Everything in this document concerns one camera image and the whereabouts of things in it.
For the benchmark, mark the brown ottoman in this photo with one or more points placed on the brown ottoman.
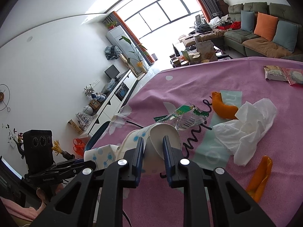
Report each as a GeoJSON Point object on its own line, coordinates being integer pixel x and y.
{"type": "Point", "coordinates": [213, 35]}

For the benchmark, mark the clear bag of items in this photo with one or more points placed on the clear bag of items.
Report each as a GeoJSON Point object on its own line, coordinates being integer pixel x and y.
{"type": "Point", "coordinates": [84, 120]}

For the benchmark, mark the round wall clock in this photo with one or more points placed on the round wall clock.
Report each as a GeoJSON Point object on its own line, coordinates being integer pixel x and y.
{"type": "Point", "coordinates": [2, 95]}

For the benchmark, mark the yellow flower vase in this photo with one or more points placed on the yellow flower vase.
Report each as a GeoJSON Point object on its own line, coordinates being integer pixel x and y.
{"type": "Point", "coordinates": [141, 67]}

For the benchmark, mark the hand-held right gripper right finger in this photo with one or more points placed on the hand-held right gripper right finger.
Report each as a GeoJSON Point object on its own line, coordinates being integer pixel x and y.
{"type": "Point", "coordinates": [167, 160]}

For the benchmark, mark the small plant blue vase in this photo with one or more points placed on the small plant blue vase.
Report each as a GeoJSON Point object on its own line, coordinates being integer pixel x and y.
{"type": "Point", "coordinates": [90, 91]}

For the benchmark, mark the orange pillow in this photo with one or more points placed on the orange pillow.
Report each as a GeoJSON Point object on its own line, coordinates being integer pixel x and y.
{"type": "Point", "coordinates": [266, 26]}

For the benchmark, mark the tan patterned box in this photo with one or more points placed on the tan patterned box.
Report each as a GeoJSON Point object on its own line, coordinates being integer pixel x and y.
{"type": "Point", "coordinates": [74, 126]}

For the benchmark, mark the black glass coffee table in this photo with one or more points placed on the black glass coffee table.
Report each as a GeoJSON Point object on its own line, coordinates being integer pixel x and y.
{"type": "Point", "coordinates": [220, 54]}

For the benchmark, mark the tall green leafy plant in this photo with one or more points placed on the tall green leafy plant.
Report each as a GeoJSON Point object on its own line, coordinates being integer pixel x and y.
{"type": "Point", "coordinates": [136, 49]}

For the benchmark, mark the black monitor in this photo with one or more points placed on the black monitor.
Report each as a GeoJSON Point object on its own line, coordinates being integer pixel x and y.
{"type": "Point", "coordinates": [111, 72]}

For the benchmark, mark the white black tv cabinet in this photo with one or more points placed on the white black tv cabinet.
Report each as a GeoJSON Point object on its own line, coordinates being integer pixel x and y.
{"type": "Point", "coordinates": [111, 104]}

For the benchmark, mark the white wall sockets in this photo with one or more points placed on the white wall sockets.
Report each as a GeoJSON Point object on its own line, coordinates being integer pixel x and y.
{"type": "Point", "coordinates": [96, 82]}

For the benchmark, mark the red clear snack packet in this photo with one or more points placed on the red clear snack packet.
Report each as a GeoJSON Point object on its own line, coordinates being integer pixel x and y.
{"type": "Point", "coordinates": [294, 76]}

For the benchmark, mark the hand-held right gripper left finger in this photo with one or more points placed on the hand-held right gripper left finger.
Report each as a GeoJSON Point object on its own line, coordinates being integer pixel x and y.
{"type": "Point", "coordinates": [139, 158]}

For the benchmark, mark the red cloth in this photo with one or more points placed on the red cloth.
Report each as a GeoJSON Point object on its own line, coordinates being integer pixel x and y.
{"type": "Point", "coordinates": [236, 25]}

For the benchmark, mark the cluster of lidded jars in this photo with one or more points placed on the cluster of lidded jars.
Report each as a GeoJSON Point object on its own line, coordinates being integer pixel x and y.
{"type": "Point", "coordinates": [187, 59]}

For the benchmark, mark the blue white ceramic jar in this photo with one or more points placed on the blue white ceramic jar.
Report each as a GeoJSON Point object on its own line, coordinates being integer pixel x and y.
{"type": "Point", "coordinates": [100, 97]}

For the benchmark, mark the dark brown boxes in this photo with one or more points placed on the dark brown boxes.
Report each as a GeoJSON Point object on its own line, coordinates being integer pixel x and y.
{"type": "Point", "coordinates": [222, 6]}

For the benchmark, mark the pile of white clothes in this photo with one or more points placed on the pile of white clothes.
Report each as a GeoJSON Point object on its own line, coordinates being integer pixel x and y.
{"type": "Point", "coordinates": [219, 20]}

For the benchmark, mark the grey white machine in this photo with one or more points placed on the grey white machine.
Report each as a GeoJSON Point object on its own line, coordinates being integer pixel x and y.
{"type": "Point", "coordinates": [201, 23]}

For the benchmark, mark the curved orange peel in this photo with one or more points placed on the curved orange peel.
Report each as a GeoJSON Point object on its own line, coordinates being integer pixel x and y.
{"type": "Point", "coordinates": [222, 108]}

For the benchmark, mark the large window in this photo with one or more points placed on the large window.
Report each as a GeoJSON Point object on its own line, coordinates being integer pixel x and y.
{"type": "Point", "coordinates": [163, 14]}

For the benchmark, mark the large blue pillow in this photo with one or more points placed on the large blue pillow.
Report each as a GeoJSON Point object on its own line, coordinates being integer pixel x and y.
{"type": "Point", "coordinates": [285, 36]}

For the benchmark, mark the dried wheat bundle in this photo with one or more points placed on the dried wheat bundle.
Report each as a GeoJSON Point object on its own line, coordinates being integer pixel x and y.
{"type": "Point", "coordinates": [57, 146]}

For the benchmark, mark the beige snack packet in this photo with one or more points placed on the beige snack packet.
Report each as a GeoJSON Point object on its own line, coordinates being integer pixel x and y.
{"type": "Point", "coordinates": [274, 73]}

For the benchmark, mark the person's left forearm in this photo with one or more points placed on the person's left forearm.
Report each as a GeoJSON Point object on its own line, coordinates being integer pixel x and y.
{"type": "Point", "coordinates": [21, 210]}

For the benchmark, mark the brown paper bag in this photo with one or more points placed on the brown paper bag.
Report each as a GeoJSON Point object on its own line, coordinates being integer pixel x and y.
{"type": "Point", "coordinates": [207, 52]}

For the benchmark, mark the orange grey curtain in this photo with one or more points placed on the orange grey curtain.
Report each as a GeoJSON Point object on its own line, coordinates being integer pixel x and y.
{"type": "Point", "coordinates": [132, 35]}
{"type": "Point", "coordinates": [206, 0]}

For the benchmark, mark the white paper cup blue dots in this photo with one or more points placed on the white paper cup blue dots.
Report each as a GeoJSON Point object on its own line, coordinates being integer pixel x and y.
{"type": "Point", "coordinates": [156, 144]}

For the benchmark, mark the person's left hand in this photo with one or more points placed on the person's left hand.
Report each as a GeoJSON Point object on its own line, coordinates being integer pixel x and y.
{"type": "Point", "coordinates": [58, 189]}

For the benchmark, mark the green sofa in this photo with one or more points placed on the green sofa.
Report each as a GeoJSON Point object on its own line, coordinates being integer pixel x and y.
{"type": "Point", "coordinates": [236, 40]}

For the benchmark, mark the dark flower branch decoration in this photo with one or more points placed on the dark flower branch decoration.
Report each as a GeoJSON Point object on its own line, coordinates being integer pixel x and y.
{"type": "Point", "coordinates": [13, 133]}

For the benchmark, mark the red plastic bag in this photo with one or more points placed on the red plastic bag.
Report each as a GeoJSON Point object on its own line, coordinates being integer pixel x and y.
{"type": "Point", "coordinates": [79, 146]}

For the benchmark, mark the wooden picture frame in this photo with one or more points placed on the wooden picture frame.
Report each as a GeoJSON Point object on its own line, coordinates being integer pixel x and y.
{"type": "Point", "coordinates": [94, 104]}

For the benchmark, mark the long orange peel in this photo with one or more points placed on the long orange peel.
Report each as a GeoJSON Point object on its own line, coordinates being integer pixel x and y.
{"type": "Point", "coordinates": [261, 177]}

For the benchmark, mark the white standing air conditioner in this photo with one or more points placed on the white standing air conditioner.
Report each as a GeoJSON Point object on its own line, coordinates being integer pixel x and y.
{"type": "Point", "coordinates": [116, 36]}

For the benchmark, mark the plastic bag on cabinet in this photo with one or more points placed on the plastic bag on cabinet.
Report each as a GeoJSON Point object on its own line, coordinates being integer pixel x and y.
{"type": "Point", "coordinates": [109, 85]}

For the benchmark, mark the green white clear wrapper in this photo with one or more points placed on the green white clear wrapper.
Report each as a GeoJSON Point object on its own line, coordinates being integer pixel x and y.
{"type": "Point", "coordinates": [184, 115]}

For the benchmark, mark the small red green plant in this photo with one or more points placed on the small red green plant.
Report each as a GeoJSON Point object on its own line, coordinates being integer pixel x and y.
{"type": "Point", "coordinates": [110, 25]}

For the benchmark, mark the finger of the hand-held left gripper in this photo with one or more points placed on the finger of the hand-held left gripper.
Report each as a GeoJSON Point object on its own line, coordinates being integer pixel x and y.
{"type": "Point", "coordinates": [68, 162]}
{"type": "Point", "coordinates": [71, 170]}

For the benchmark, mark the white tissue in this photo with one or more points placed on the white tissue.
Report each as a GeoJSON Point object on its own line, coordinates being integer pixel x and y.
{"type": "Point", "coordinates": [248, 127]}

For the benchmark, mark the fan with blue cover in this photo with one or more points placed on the fan with blue cover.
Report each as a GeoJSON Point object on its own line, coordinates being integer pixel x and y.
{"type": "Point", "coordinates": [113, 52]}

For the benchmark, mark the small blue pillow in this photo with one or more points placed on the small blue pillow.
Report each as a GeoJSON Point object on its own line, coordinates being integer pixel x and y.
{"type": "Point", "coordinates": [247, 21]}

